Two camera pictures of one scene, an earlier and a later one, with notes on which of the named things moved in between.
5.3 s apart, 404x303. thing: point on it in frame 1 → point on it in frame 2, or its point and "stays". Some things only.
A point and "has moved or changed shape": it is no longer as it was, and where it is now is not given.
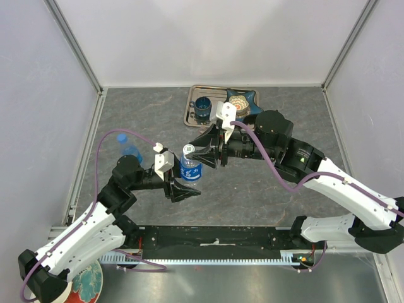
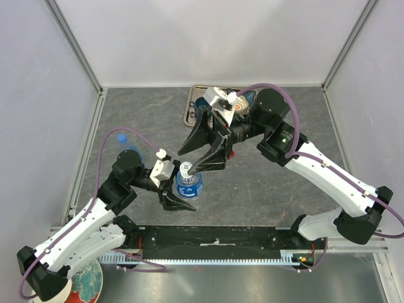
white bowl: (65, 293) stays
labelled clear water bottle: (189, 170) has moved or changed shape
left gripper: (173, 190) → (170, 202)
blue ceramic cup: (202, 105) stays
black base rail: (216, 242) stays
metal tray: (216, 93) stays
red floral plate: (87, 285) stays
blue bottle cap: (122, 138) stays
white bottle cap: (188, 149) has moved or changed shape
